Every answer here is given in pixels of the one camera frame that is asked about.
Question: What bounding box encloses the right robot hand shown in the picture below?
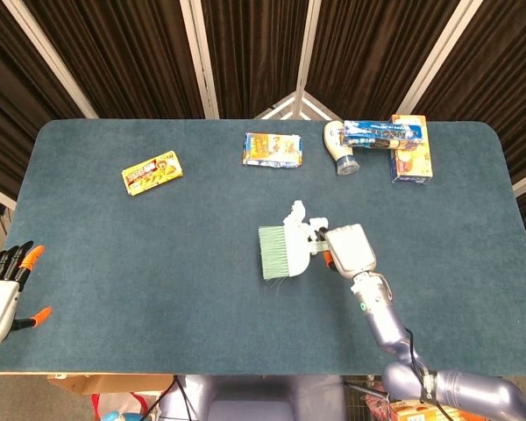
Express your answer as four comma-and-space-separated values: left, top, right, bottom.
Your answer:
309, 222, 378, 280

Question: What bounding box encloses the small green hand broom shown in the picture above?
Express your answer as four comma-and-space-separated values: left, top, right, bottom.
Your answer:
258, 221, 334, 282

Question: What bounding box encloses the blue yellow cracker box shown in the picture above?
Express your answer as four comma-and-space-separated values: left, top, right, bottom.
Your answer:
388, 114, 434, 185

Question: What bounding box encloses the white squeeze bottle clear cap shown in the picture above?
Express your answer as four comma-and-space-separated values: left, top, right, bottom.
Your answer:
323, 121, 360, 176

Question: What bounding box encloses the long blue cookie box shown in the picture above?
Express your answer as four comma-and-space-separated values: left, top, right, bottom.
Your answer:
339, 118, 424, 152

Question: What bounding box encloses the blue yellow foil snack packet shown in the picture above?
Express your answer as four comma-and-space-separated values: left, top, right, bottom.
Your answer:
241, 132, 304, 169

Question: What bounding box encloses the brown cardboard box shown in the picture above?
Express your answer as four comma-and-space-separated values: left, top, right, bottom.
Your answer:
46, 373, 176, 396

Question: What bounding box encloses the red snack packet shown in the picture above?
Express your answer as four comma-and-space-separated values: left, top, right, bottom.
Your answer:
361, 392, 390, 416

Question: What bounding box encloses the red white plastic bag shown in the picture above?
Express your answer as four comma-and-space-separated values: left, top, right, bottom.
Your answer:
90, 391, 153, 421

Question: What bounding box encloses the blue felt table cover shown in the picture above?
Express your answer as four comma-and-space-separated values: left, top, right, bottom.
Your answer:
0, 118, 526, 377

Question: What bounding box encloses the orange snack box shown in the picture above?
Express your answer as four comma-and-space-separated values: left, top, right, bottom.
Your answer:
389, 399, 464, 421

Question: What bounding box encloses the purple grey robot torso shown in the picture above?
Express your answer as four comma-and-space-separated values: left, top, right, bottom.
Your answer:
160, 375, 347, 421

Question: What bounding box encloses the dark brown curtain panel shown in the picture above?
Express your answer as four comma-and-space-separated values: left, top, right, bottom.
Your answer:
414, 0, 526, 185
201, 0, 310, 119
24, 0, 206, 120
306, 0, 461, 120
0, 0, 87, 201

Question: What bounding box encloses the yellow red snack box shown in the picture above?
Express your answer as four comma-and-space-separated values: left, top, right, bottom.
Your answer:
121, 150, 185, 198

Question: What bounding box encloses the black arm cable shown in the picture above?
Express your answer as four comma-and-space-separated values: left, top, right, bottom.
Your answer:
402, 326, 451, 421

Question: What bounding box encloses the metal wire basket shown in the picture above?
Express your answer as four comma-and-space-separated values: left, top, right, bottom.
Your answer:
344, 375, 391, 421

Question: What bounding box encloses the white partition foot frame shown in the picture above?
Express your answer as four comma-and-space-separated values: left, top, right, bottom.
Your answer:
252, 90, 343, 121

